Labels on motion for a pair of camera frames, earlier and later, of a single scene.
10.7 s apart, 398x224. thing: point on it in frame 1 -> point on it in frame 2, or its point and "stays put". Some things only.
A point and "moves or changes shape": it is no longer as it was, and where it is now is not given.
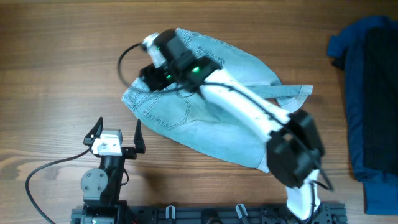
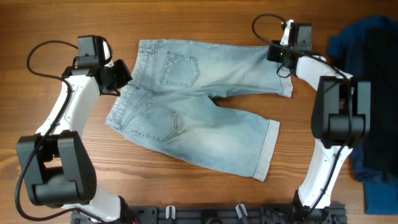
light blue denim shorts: x=185 y=116 moves or changes shape
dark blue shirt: x=367 y=48 stays put
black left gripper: x=130 y=152 -> x=125 y=76
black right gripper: x=150 y=74 -> x=273 y=54
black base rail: x=240 y=214 stays put
